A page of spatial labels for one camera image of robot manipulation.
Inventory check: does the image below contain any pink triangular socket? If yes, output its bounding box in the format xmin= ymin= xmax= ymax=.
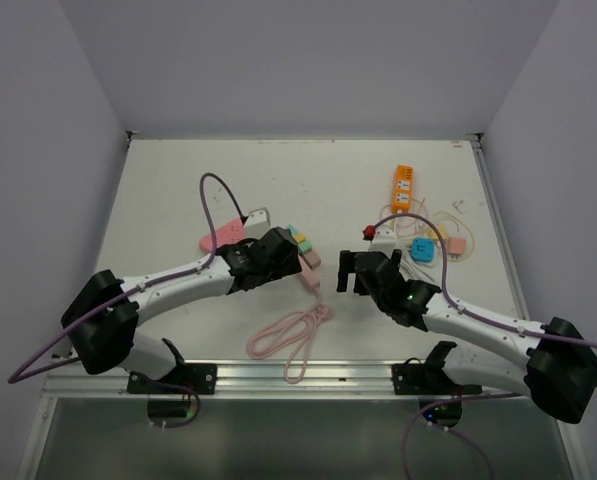
xmin=199 ymin=218 xmax=244 ymax=253

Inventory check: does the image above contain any long pink power strip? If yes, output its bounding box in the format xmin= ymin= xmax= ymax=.
xmin=298 ymin=258 xmax=321 ymax=295

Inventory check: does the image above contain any green cube plug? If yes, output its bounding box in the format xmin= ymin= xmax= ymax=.
xmin=298 ymin=240 xmax=313 ymax=255

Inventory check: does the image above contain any blue plug adapter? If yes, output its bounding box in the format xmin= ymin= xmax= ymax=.
xmin=410 ymin=237 xmax=436 ymax=264

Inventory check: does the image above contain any pink charger plug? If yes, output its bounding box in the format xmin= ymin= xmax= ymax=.
xmin=447 ymin=236 xmax=467 ymax=261

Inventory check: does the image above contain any yellow charger plug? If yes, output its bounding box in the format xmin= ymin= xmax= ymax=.
xmin=429 ymin=224 xmax=450 ymax=245

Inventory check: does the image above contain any pink cord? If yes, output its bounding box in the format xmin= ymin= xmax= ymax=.
xmin=246 ymin=294 xmax=334 ymax=385

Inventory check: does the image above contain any orange power strip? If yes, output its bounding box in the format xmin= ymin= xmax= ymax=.
xmin=391 ymin=165 xmax=414 ymax=213

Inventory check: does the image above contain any brown cube plug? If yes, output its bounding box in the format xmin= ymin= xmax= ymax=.
xmin=302 ymin=250 xmax=322 ymax=270

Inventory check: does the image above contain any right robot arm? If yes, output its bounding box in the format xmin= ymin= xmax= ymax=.
xmin=337 ymin=250 xmax=597 ymax=424

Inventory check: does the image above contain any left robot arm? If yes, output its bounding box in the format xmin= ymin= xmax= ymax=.
xmin=61 ymin=227 xmax=301 ymax=393

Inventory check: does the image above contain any white power strip cord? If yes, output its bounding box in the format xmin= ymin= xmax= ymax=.
xmin=391 ymin=209 xmax=442 ymax=284

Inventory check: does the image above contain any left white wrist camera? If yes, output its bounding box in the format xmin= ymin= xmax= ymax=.
xmin=243 ymin=207 xmax=271 ymax=240

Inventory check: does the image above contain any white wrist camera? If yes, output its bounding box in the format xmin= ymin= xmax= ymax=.
xmin=363 ymin=224 xmax=398 ymax=258
xmin=243 ymin=207 xmax=271 ymax=240

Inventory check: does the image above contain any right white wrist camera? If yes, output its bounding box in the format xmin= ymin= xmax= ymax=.
xmin=363 ymin=224 xmax=398 ymax=258

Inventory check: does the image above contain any pink thin cable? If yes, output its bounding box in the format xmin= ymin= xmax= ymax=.
xmin=379 ymin=204 xmax=429 ymax=246

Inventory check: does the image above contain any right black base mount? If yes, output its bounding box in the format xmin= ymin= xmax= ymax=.
xmin=391 ymin=358 xmax=482 ymax=396

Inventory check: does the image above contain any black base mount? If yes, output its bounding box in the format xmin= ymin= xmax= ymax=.
xmin=127 ymin=362 xmax=218 ymax=395
xmin=391 ymin=358 xmax=482 ymax=396

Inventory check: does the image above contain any aluminium front rail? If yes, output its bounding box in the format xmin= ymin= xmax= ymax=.
xmin=40 ymin=357 xmax=572 ymax=401

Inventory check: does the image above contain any yellow thin cable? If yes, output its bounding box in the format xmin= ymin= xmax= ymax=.
xmin=407 ymin=197 xmax=477 ymax=261

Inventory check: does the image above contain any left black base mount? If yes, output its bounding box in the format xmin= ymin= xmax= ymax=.
xmin=127 ymin=362 xmax=218 ymax=395

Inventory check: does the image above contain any right side rail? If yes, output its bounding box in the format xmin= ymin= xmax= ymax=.
xmin=470 ymin=132 xmax=544 ymax=359

